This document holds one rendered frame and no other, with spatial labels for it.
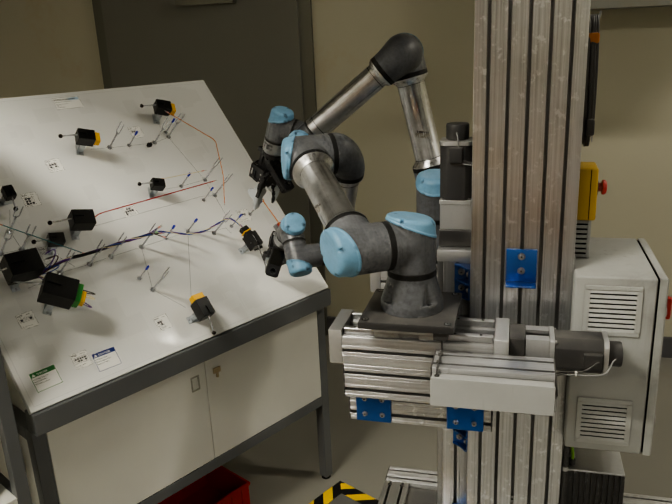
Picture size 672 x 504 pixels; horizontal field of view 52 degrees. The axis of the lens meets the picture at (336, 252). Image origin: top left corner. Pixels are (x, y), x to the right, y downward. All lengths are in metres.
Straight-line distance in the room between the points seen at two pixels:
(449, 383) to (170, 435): 1.13
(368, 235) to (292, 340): 1.16
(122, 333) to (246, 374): 0.52
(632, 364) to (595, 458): 0.42
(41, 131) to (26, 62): 2.38
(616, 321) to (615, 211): 2.26
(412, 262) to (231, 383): 1.08
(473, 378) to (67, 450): 1.21
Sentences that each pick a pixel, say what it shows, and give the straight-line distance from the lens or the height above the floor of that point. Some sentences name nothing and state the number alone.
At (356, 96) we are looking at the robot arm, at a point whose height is 1.63.
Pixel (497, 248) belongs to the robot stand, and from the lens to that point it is 1.75.
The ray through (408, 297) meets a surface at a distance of 1.60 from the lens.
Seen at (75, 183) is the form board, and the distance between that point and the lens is 2.43.
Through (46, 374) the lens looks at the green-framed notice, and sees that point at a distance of 2.10.
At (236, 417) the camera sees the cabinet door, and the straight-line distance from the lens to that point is 2.55.
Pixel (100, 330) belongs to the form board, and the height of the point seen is 0.99.
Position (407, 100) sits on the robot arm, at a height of 1.60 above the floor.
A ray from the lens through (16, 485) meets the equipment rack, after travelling 2.10.
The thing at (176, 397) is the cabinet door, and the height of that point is 0.70.
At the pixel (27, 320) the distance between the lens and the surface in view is 2.15.
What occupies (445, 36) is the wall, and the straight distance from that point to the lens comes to 3.87.
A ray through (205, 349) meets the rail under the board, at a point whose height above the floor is 0.84.
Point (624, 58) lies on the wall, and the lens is 3.88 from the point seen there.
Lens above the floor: 1.79
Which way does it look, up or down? 17 degrees down
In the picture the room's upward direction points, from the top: 3 degrees counter-clockwise
